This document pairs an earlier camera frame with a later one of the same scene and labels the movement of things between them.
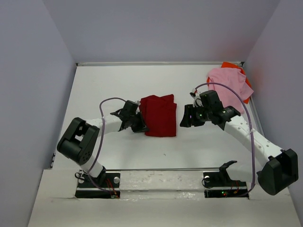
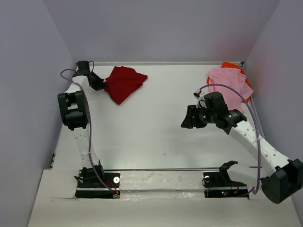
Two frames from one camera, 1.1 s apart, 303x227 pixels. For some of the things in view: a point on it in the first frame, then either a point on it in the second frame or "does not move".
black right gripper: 187,122 does not move
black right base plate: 218,184 does not move
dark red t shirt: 159,115 → 122,81
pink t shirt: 236,80 does not move
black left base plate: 107,185 does not move
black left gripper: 141,127 → 101,84
